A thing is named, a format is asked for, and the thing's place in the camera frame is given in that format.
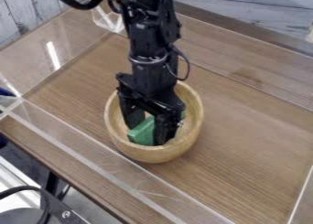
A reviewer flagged clear acrylic corner bracket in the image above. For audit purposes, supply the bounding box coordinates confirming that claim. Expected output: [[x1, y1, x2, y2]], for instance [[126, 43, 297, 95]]
[[92, 6, 124, 34]]

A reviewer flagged brown wooden bowl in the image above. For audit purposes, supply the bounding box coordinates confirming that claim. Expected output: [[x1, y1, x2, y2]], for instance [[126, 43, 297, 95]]
[[104, 82, 205, 164]]

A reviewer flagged clear acrylic tray wall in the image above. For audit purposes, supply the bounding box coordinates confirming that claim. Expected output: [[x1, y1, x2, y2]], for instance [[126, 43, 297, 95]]
[[0, 78, 235, 224]]

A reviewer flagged black metal table leg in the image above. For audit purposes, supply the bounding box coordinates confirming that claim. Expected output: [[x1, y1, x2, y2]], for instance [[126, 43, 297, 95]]
[[45, 172, 60, 196]]

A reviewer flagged black metal base plate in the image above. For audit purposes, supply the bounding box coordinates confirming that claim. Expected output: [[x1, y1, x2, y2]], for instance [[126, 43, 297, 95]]
[[37, 190, 91, 224]]

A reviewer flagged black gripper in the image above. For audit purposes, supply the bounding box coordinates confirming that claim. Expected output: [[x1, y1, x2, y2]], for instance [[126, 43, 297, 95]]
[[116, 58, 186, 145]]

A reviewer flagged green rectangular block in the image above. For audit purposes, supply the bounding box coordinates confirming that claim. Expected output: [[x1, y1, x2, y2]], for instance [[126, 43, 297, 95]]
[[126, 110, 187, 147]]

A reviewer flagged black cable loop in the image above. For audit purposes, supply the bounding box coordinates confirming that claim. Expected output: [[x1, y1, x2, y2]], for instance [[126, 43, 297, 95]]
[[0, 185, 51, 224]]

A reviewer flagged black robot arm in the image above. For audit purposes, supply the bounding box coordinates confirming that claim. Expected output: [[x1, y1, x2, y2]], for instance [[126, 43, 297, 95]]
[[60, 0, 186, 145]]

